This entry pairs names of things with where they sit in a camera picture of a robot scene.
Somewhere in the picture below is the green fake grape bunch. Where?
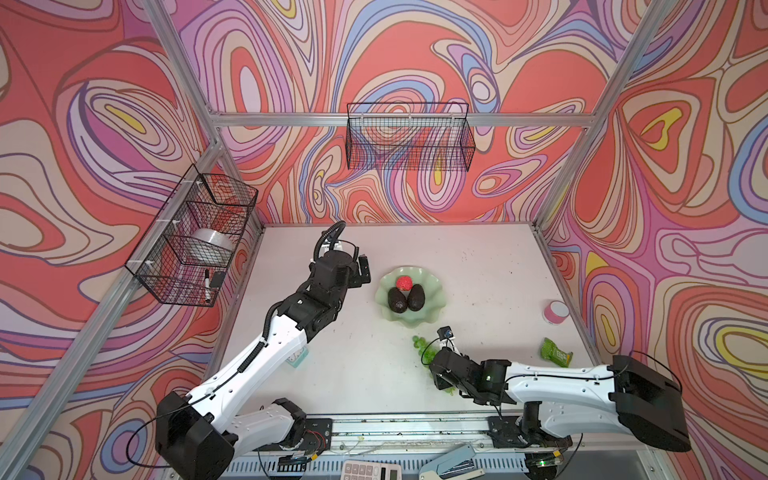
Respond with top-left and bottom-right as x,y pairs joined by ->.
412,336 -> 456,396

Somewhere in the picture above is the dark fake avocado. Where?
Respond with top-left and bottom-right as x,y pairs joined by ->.
387,287 -> 408,314
407,284 -> 426,311

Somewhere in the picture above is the red fake strawberry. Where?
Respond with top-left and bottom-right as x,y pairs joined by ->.
395,275 -> 414,292

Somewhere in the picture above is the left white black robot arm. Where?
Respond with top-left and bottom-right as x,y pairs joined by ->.
151,221 -> 371,479

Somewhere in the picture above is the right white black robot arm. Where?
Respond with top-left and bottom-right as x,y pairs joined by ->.
422,327 -> 691,452

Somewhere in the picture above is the green scalloped fruit bowl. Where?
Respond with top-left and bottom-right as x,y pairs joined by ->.
374,266 -> 447,328

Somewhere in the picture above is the grey stapler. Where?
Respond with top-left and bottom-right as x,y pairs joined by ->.
418,445 -> 485,480

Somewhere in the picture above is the green snack packet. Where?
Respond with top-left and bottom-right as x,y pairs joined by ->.
539,338 -> 573,368

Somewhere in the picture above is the teal paper card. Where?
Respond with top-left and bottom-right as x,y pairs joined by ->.
286,347 -> 309,368

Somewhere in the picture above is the pink tape roll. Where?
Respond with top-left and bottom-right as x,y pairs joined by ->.
542,300 -> 570,325

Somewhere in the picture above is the white calculator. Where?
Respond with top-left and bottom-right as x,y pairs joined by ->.
340,460 -> 403,480

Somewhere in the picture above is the black marker pen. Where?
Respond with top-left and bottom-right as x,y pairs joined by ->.
203,269 -> 212,304

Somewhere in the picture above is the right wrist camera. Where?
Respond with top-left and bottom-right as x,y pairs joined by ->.
437,326 -> 454,341

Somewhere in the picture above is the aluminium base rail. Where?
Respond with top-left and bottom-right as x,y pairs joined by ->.
227,410 -> 655,457

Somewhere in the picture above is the black wire basket back wall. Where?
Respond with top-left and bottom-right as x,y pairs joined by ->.
345,101 -> 476,172

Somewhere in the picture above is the black wire basket wall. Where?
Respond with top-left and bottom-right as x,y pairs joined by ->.
345,101 -> 476,172
125,166 -> 258,307

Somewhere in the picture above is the black wire basket left wall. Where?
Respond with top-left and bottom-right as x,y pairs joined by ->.
125,166 -> 258,307

